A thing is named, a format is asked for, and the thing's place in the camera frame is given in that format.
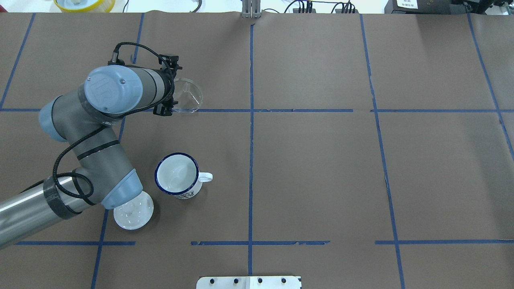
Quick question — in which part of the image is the white enamel cup lid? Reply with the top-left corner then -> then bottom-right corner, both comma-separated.
113,191 -> 154,230

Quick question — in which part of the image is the white camera pedestal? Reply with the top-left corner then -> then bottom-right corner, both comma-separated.
196,275 -> 302,289

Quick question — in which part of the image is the black desktop computer box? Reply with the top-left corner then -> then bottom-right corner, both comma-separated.
384,0 -> 468,15

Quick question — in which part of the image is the white enamel mug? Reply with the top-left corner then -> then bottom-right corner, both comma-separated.
154,152 -> 213,199

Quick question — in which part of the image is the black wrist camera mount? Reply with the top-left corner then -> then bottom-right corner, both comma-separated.
108,57 -> 125,66

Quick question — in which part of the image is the yellow rimmed bowl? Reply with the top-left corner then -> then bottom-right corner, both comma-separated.
53,0 -> 116,13

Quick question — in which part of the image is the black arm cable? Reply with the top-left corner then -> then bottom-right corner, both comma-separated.
52,42 -> 177,207

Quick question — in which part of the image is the aluminium frame post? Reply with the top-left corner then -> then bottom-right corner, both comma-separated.
241,0 -> 262,18

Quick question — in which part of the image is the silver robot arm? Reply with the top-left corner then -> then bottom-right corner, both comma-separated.
1,54 -> 181,248

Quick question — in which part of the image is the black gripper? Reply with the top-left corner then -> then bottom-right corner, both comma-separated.
153,54 -> 182,116

